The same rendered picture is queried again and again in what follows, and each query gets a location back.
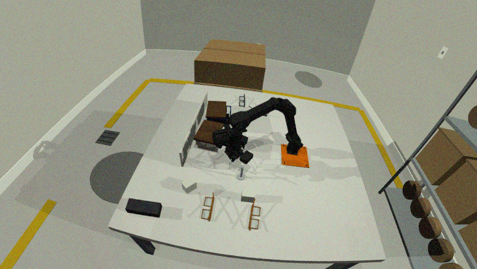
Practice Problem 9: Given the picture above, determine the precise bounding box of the white flat panel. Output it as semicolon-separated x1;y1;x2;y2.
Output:
179;92;208;167

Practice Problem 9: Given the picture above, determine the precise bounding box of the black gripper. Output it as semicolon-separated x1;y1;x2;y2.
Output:
216;139;253;164

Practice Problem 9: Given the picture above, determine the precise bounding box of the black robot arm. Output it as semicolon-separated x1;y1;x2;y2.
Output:
212;97;303;156

